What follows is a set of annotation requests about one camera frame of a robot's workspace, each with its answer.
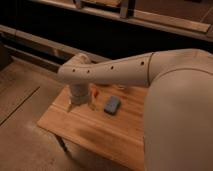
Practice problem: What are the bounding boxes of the wooden table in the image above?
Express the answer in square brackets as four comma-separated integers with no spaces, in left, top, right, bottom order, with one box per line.
[37,85,147,171]

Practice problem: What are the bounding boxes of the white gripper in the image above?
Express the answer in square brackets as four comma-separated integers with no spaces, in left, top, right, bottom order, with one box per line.
[67,84,95,112]

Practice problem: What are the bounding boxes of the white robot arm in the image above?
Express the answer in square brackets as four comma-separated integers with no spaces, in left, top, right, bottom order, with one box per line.
[58,49,213,171]

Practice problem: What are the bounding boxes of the blue sponge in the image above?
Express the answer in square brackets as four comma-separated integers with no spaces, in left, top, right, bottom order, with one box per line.
[104,96,121,115]

